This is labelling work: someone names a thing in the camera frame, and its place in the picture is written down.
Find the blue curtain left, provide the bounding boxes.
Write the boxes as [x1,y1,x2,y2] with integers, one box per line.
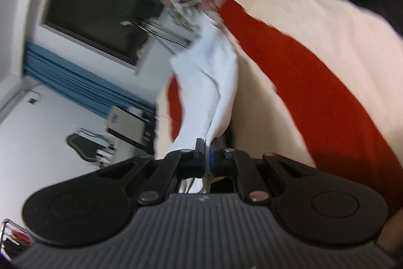
[22,42,156,121]

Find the striped cream red black blanket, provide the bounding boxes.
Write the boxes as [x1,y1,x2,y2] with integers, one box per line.
[154,0,402,214]

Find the white black chair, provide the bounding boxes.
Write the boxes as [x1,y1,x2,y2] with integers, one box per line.
[105,106,155,155]

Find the wavy frame mirror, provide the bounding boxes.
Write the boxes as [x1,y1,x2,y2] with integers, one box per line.
[65,128,116,169]

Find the dark window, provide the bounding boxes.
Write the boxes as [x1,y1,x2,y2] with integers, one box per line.
[43,0,162,67]

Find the silver tripod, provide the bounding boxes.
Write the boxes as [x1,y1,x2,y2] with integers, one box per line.
[120,20,192,48]

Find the white t-shirt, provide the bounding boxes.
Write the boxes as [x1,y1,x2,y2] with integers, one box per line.
[169,11,240,195]

